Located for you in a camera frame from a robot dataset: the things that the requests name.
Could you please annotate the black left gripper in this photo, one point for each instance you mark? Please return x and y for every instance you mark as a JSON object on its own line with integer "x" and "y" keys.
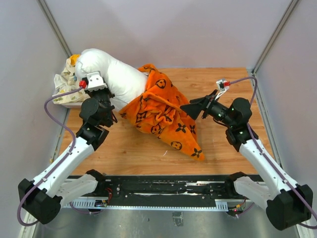
{"x": 91, "y": 92}

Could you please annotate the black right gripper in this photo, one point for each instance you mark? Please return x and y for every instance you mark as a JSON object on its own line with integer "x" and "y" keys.
{"x": 194, "y": 110}

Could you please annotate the white pillow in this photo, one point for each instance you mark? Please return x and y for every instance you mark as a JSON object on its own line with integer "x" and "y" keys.
{"x": 124, "y": 81}

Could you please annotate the orange patterned plush pillowcase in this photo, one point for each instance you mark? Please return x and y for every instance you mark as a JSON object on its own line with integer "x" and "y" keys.
{"x": 157, "y": 111}

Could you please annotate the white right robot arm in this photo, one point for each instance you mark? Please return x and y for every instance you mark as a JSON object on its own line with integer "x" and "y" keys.
{"x": 286, "y": 203}

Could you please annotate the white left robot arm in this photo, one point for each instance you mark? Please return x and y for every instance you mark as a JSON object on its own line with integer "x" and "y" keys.
{"x": 45, "y": 195}

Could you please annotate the white plastic basket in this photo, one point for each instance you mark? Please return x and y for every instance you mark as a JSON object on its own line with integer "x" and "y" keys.
{"x": 73, "y": 100}

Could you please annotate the white printed cloth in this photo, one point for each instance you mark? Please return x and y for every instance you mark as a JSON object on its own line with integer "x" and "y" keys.
{"x": 67, "y": 81}

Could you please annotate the yellow cloth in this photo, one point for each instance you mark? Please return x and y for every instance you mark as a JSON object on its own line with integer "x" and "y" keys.
{"x": 73, "y": 59}

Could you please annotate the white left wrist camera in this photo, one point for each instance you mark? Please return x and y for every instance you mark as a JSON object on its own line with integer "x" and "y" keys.
{"x": 95, "y": 81}

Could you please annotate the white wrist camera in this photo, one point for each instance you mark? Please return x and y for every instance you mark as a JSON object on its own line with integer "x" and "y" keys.
{"x": 222, "y": 88}
{"x": 95, "y": 81}

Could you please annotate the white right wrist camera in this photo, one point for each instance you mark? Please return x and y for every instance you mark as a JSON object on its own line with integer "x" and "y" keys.
{"x": 222, "y": 88}

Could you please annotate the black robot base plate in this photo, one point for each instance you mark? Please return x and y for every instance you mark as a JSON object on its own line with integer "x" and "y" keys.
{"x": 212, "y": 186}

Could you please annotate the grey slotted cable duct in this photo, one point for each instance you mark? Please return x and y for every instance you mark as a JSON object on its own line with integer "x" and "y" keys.
{"x": 153, "y": 202}

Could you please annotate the left aluminium frame post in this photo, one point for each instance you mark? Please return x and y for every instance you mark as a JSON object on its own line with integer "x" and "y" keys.
{"x": 51, "y": 43}

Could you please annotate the aluminium frame post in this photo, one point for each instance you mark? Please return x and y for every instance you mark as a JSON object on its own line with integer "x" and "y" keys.
{"x": 51, "y": 43}
{"x": 275, "y": 35}

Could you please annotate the right aluminium frame post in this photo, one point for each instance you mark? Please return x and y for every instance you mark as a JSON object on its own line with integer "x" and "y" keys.
{"x": 275, "y": 35}

